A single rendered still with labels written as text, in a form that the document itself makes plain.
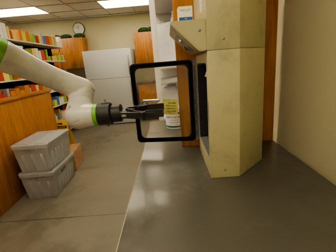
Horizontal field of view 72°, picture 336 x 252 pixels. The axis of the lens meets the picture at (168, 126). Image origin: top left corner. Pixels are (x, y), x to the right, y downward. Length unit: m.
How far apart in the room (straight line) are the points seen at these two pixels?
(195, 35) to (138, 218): 0.60
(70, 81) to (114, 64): 4.80
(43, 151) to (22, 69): 1.92
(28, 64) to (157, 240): 0.74
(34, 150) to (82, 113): 1.93
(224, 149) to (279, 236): 0.35
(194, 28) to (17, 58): 0.62
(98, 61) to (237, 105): 5.22
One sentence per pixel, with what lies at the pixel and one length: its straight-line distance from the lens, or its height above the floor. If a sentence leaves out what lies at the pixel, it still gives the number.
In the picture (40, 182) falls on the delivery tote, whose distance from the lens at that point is 3.03.
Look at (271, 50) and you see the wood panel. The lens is 1.29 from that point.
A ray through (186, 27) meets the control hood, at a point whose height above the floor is 1.49.
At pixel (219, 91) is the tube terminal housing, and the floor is 1.27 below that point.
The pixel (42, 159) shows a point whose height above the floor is 0.48.
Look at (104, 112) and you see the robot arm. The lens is 0.96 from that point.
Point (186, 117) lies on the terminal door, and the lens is 1.16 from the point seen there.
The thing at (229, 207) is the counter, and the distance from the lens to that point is 0.78.
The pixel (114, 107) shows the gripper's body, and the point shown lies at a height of 1.23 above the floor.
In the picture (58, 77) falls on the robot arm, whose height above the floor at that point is 1.36.
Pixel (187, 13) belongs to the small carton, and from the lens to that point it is 0.92.
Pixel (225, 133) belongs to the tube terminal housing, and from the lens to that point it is 0.87.
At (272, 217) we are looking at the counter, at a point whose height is 0.94.
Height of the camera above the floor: 1.38
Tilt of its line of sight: 15 degrees down
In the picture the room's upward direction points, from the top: 5 degrees counter-clockwise
